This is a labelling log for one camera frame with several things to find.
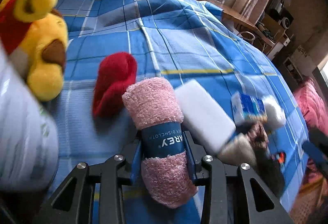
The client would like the black beaded braid hairpiece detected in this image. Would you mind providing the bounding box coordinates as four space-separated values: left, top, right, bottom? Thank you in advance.
255 148 285 199

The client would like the beige knit cloth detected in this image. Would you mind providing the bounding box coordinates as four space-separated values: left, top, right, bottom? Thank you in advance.
217 134 256 167

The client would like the white sponge block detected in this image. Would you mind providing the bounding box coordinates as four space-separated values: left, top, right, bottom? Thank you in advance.
175 80 236 155

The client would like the pink dishcloth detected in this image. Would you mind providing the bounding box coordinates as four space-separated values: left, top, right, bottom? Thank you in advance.
122 77 198 208

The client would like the pink quilted blanket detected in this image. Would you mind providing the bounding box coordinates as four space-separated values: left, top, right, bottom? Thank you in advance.
293 77 328 136

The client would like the brown satin scrunchie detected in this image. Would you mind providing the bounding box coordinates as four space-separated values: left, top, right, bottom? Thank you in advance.
246 122 269 155

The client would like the white plastic canister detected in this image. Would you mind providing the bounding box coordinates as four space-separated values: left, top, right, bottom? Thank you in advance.
0 49 58 192

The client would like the blue tissue packet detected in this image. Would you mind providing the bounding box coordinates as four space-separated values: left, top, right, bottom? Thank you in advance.
231 92 267 126

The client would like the red plush cloth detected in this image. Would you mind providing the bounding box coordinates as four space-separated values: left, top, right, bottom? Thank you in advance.
92 52 137 119

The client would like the wooden desk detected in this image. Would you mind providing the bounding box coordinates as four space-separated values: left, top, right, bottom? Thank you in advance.
198 0 275 48

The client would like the yellow plush bear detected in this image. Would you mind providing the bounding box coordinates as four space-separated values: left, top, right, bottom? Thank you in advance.
1 0 68 102

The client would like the blue plaid bedsheet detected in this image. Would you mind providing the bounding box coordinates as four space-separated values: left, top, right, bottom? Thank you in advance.
49 0 308 223

